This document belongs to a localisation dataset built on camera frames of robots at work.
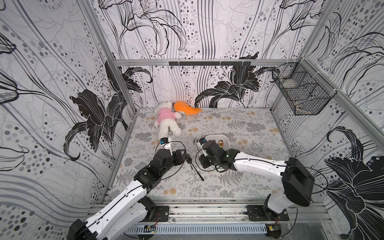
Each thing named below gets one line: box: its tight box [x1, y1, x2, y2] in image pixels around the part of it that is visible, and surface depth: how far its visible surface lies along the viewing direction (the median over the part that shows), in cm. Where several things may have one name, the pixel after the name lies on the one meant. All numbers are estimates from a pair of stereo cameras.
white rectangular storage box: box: [205, 134, 231, 151], surface depth 100 cm
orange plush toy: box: [173, 101, 203, 116], surface depth 116 cm
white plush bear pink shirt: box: [154, 101, 182, 139], surface depth 105 cm
